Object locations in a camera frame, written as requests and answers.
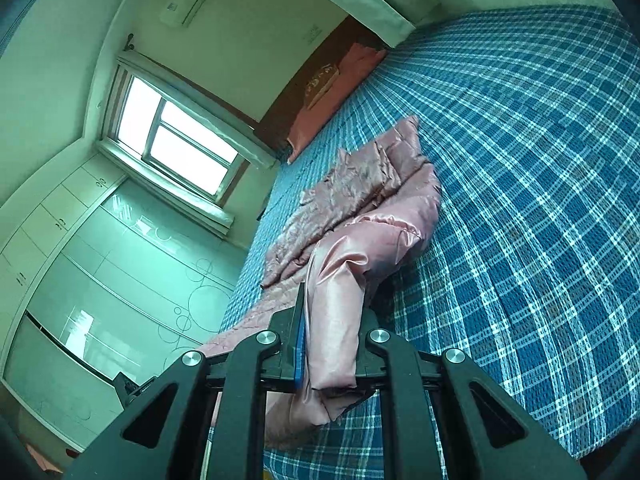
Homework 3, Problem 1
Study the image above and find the pink quilted down jacket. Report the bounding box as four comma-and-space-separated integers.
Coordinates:
201, 116, 442, 450

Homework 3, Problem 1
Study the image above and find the white glossy wardrobe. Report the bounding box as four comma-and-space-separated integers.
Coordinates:
1, 155, 246, 448

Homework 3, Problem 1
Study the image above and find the dark wooden headboard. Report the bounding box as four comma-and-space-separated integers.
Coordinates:
255, 16, 383, 153

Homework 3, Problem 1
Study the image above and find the red pillow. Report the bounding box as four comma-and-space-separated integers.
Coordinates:
286, 42, 387, 164

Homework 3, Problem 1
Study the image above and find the window with wooden frame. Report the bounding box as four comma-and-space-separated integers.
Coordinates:
103, 63, 248, 207

